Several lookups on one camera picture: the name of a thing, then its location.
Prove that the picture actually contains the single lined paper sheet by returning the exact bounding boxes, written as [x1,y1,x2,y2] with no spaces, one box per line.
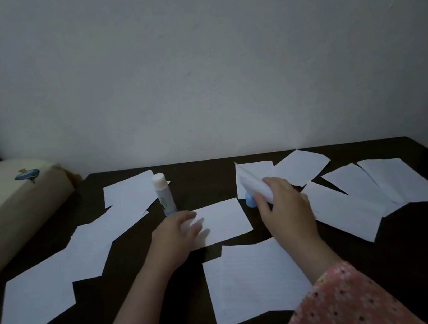
[234,158,276,209]
[212,232,316,321]
[201,251,271,324]
[179,196,255,252]

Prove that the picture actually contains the white panda print glue stick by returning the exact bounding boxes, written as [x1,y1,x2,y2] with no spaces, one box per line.
[151,171,179,218]

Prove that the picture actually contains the person's left hand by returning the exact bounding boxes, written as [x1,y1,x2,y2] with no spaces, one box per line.
[140,208,211,280]

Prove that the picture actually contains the beige mattress with whale print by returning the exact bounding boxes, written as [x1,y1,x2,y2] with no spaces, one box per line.
[0,151,89,293]

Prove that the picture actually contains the blue glue stick cap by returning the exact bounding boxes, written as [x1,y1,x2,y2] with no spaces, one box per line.
[244,189,259,209]

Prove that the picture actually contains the white paper sheets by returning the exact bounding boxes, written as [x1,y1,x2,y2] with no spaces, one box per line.
[0,129,428,324]

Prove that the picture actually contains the person's right forearm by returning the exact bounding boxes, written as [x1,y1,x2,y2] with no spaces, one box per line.
[271,218,427,324]

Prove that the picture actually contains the person's right hand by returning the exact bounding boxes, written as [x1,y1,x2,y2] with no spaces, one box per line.
[250,170,324,259]

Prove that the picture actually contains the person's left forearm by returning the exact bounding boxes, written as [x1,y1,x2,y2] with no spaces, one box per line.
[65,260,185,324]

